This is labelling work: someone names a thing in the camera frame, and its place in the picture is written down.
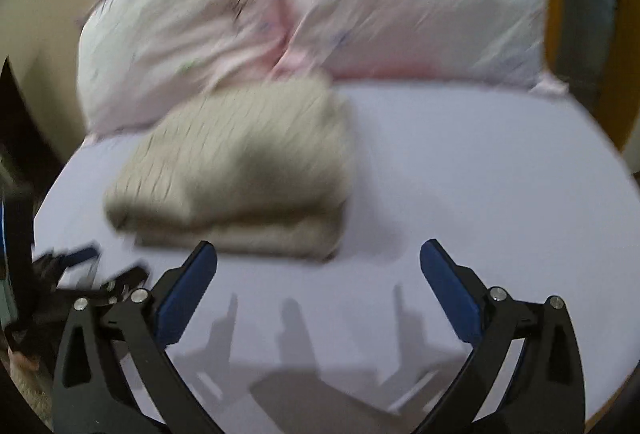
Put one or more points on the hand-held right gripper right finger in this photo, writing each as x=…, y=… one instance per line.
x=450, y=291

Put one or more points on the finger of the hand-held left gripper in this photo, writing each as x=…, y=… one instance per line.
x=75, y=257
x=127, y=276

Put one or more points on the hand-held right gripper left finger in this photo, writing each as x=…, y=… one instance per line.
x=186, y=291

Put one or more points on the beige knit garment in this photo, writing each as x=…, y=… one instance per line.
x=240, y=168

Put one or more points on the wooden headboard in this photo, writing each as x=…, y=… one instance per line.
x=590, y=13

